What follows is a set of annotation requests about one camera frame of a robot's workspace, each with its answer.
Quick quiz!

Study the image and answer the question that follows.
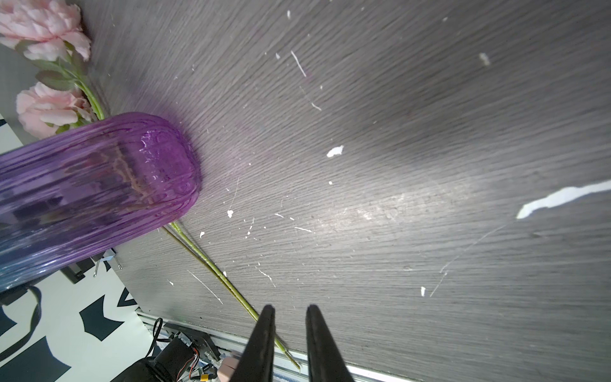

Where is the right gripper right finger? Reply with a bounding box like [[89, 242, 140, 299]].
[[305, 304, 354, 382]]

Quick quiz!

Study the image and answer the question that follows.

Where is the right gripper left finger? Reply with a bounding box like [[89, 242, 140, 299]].
[[230, 305, 276, 382]]

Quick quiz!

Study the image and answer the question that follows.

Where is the blue purple glass vase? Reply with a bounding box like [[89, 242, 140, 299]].
[[1, 112, 201, 290]]

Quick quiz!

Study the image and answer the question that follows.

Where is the blue binder clip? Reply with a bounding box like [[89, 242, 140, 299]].
[[92, 248, 123, 278]]

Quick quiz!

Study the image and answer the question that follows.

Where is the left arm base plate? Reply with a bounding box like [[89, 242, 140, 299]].
[[144, 318, 220, 381]]

